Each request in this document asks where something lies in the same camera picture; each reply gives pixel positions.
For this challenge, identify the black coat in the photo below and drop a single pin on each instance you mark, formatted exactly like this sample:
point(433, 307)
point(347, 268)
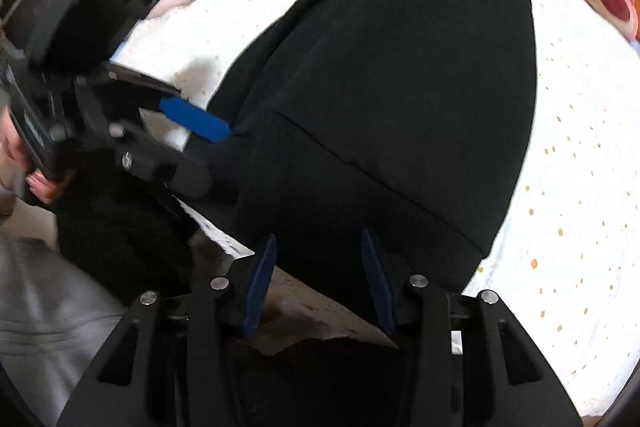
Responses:
point(404, 120)

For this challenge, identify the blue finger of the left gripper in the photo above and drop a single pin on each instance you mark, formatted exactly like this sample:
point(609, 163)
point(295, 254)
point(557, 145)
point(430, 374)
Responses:
point(195, 119)

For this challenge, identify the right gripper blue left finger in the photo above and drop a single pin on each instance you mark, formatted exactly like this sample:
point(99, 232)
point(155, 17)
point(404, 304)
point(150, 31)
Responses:
point(167, 361)

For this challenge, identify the person left forearm grey sleeve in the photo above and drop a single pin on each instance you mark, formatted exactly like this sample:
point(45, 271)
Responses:
point(58, 305)

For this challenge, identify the person left hand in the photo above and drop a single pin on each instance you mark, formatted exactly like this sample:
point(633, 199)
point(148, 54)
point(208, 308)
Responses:
point(16, 162)

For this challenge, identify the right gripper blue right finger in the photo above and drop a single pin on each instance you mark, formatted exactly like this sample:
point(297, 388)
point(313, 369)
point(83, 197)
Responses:
point(469, 360)

